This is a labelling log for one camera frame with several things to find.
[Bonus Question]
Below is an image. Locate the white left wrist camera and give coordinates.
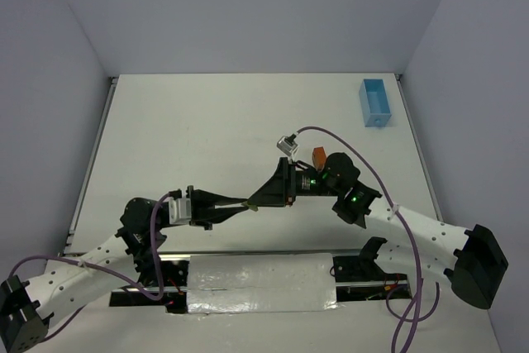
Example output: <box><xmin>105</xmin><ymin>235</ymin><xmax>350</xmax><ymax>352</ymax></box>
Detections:
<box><xmin>168</xmin><ymin>198</ymin><xmax>192</xmax><ymax>227</ymax></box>

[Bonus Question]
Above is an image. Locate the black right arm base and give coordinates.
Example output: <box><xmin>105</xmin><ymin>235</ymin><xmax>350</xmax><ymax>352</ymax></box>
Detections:
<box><xmin>329</xmin><ymin>252</ymin><xmax>411</xmax><ymax>303</ymax></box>

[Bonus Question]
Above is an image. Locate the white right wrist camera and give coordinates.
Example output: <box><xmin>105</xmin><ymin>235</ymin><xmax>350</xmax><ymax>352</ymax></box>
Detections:
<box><xmin>276</xmin><ymin>133</ymin><xmax>298</xmax><ymax>159</ymax></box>

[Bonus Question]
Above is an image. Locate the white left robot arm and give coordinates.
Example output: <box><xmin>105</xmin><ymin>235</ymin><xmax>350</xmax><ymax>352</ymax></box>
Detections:
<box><xmin>1</xmin><ymin>188</ymin><xmax>248</xmax><ymax>352</ymax></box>

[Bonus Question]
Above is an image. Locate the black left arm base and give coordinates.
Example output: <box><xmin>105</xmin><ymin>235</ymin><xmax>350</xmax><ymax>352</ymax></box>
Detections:
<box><xmin>109</xmin><ymin>255</ymin><xmax>191</xmax><ymax>314</ymax></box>

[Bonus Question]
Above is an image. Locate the orange wood arch block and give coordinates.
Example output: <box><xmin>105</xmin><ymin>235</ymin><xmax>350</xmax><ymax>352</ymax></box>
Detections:
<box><xmin>312</xmin><ymin>146</ymin><xmax>327</xmax><ymax>171</ymax></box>

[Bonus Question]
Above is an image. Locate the green wood triangle block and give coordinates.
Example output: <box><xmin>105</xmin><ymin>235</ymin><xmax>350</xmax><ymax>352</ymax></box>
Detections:
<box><xmin>242</xmin><ymin>202</ymin><xmax>259</xmax><ymax>212</ymax></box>

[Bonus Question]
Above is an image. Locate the silver reflective tape sheet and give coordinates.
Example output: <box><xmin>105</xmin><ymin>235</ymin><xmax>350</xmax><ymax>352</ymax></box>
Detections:
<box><xmin>187</xmin><ymin>253</ymin><xmax>337</xmax><ymax>314</ymax></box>

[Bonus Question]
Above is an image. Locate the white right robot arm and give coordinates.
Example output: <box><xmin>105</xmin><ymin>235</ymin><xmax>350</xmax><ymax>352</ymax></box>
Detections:
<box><xmin>247</xmin><ymin>152</ymin><xmax>508</xmax><ymax>309</ymax></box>

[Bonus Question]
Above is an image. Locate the blue plastic box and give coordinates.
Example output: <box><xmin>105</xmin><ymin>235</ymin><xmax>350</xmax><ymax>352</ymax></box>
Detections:
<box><xmin>359</xmin><ymin>79</ymin><xmax>392</xmax><ymax>128</ymax></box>

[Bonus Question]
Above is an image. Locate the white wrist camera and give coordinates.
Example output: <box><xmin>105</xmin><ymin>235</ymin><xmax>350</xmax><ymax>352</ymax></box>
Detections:
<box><xmin>276</xmin><ymin>133</ymin><xmax>298</xmax><ymax>159</ymax></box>
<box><xmin>168</xmin><ymin>198</ymin><xmax>192</xmax><ymax>227</ymax></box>

